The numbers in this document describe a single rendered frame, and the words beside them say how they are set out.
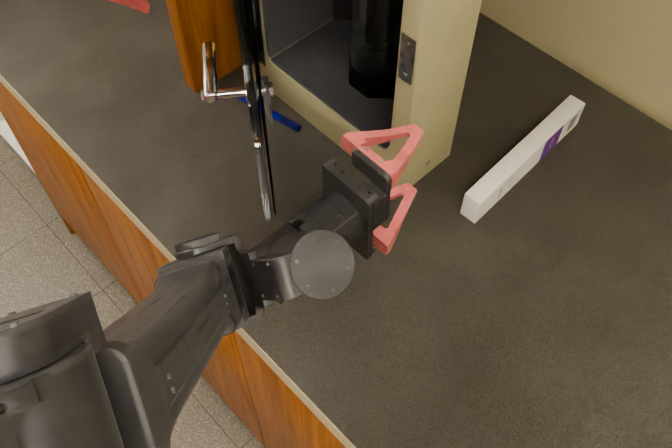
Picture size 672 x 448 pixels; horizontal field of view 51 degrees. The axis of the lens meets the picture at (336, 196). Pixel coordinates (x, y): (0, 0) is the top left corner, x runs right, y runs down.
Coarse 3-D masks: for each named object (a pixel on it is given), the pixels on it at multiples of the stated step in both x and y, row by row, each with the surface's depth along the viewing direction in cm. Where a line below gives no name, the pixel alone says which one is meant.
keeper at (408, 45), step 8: (408, 40) 80; (400, 48) 82; (408, 48) 81; (400, 56) 83; (408, 56) 82; (400, 64) 84; (408, 64) 83; (400, 72) 85; (408, 72) 84; (408, 80) 85
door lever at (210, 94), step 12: (204, 48) 83; (204, 60) 81; (216, 60) 82; (204, 72) 80; (216, 72) 81; (204, 84) 79; (216, 84) 79; (204, 96) 78; (216, 96) 79; (228, 96) 79; (240, 96) 79
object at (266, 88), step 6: (264, 78) 79; (264, 84) 79; (270, 84) 79; (258, 90) 79; (264, 90) 79; (270, 90) 79; (264, 96) 81; (270, 96) 80; (264, 102) 82; (270, 102) 80; (270, 108) 81; (270, 114) 82; (270, 120) 83
